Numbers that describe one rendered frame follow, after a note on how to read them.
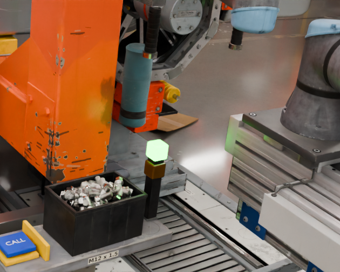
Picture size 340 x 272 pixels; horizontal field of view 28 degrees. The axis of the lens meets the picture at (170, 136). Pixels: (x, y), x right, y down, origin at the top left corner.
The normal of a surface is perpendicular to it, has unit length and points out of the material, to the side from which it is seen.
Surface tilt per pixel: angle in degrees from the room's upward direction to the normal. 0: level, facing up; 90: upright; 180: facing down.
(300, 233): 90
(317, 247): 90
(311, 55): 91
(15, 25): 90
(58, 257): 0
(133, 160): 0
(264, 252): 0
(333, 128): 72
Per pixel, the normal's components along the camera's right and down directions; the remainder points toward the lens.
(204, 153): 0.12, -0.91
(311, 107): -0.45, 0.00
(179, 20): 0.59, 0.39
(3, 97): -0.80, 0.15
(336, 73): -0.94, 0.11
